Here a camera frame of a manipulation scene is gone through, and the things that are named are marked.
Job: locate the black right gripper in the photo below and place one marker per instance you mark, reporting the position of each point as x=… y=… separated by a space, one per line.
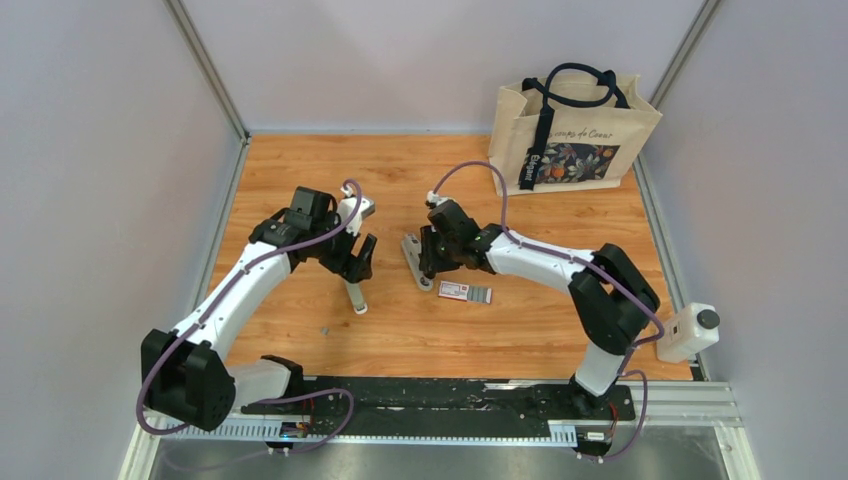
x=429 y=263

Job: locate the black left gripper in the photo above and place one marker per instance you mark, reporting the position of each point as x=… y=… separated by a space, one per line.
x=351 y=268

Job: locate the white and black stapler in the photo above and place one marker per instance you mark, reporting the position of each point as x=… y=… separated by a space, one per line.
x=411 y=247

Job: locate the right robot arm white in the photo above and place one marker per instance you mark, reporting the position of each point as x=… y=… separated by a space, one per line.
x=613 y=300

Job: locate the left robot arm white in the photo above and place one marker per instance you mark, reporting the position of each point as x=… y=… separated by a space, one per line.
x=185 y=381

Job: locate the red white staple box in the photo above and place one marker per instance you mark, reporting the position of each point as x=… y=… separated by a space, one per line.
x=465 y=292

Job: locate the beige tote bag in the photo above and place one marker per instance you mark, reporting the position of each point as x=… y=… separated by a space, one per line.
x=578 y=128

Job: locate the white bottle black cap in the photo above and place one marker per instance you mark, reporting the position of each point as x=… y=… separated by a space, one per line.
x=688 y=332

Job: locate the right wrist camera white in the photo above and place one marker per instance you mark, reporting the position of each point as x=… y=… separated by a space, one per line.
x=434 y=199

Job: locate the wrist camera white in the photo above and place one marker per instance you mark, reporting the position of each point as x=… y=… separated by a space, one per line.
x=353 y=210
x=434 y=199

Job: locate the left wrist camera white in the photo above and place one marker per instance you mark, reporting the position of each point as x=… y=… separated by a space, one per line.
x=353 y=210

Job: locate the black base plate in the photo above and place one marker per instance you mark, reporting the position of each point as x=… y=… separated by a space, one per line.
x=443 y=407

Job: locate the slotted aluminium rail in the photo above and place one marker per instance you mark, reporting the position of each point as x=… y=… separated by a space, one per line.
x=678 y=404

